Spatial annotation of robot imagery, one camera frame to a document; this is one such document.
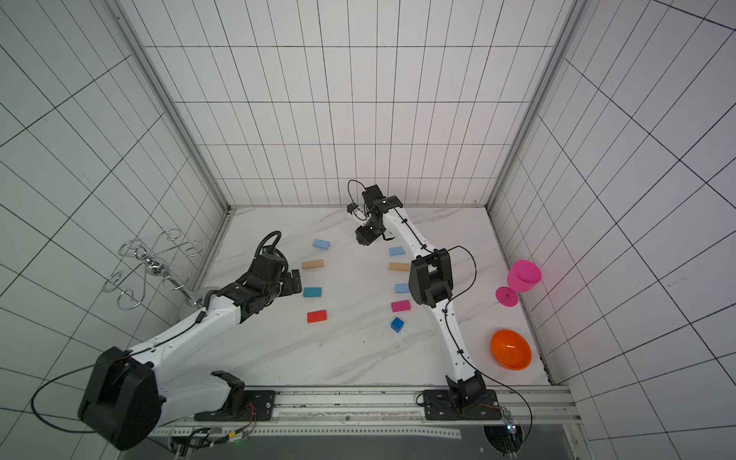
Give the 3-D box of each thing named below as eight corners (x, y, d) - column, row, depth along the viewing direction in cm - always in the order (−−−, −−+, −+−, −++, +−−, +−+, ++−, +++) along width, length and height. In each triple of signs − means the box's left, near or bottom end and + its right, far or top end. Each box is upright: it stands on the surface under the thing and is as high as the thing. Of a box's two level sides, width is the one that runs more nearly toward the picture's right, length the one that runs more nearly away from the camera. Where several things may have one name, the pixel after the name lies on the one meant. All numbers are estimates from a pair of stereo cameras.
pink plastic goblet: (497, 309, 94) (518, 283, 80) (490, 287, 99) (509, 260, 85) (520, 309, 94) (545, 283, 80) (512, 287, 99) (535, 260, 85)
